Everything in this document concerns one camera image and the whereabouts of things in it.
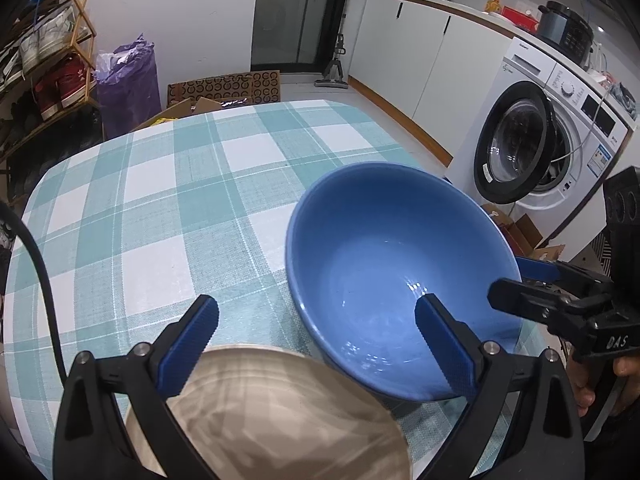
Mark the red box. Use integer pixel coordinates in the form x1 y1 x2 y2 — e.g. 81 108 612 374
501 6 539 34

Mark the open cardboard box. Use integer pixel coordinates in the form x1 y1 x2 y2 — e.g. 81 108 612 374
134 98 222 131

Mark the vacuum cleaner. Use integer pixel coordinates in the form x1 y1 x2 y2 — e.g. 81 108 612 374
314 32 348 89

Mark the right hand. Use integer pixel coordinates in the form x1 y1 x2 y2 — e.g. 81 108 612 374
566 349 640 418

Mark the purple bag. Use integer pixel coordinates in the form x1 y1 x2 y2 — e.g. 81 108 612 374
94 35 162 140

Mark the black cable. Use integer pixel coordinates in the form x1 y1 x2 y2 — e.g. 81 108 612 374
0 201 68 380

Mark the beige plate at bottom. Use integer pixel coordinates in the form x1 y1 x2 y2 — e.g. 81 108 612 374
121 343 412 480

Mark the black glass door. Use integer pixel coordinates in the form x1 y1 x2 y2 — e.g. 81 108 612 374
250 0 346 73

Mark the blue ceramic bowl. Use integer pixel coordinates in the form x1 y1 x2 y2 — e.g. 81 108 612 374
285 162 522 403

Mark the black rice cooker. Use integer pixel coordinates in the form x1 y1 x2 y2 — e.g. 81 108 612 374
536 0 593 66

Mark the white kitchen cabinet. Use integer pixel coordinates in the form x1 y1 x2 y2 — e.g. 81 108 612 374
348 0 514 166

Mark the white washing machine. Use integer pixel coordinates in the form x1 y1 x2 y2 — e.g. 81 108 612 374
445 38 631 243

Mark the patterned cardboard box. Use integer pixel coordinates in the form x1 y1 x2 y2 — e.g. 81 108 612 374
167 70 281 107

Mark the teal checked tablecloth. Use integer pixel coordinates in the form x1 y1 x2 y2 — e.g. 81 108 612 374
2 98 551 480

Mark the wooden shoe rack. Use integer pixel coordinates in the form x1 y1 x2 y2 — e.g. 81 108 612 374
1 0 98 205

